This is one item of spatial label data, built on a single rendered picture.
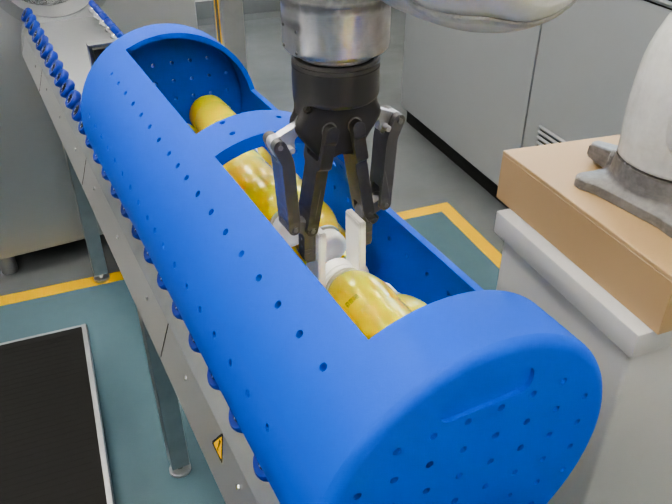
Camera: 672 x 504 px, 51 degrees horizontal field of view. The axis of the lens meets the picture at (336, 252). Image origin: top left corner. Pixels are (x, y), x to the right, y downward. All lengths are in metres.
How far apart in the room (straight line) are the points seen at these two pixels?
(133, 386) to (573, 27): 1.86
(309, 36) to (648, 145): 0.55
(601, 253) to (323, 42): 0.55
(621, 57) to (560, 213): 1.45
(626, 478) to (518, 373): 0.68
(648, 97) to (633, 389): 0.38
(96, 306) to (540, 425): 2.17
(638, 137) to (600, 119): 1.55
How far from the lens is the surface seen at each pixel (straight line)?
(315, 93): 0.59
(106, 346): 2.46
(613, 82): 2.48
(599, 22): 2.51
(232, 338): 0.64
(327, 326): 0.55
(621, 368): 1.00
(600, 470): 1.15
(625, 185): 1.02
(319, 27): 0.56
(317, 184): 0.63
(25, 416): 2.09
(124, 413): 2.22
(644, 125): 0.98
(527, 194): 1.09
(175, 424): 1.88
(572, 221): 1.02
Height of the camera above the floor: 1.57
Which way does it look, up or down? 34 degrees down
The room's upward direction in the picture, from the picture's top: straight up
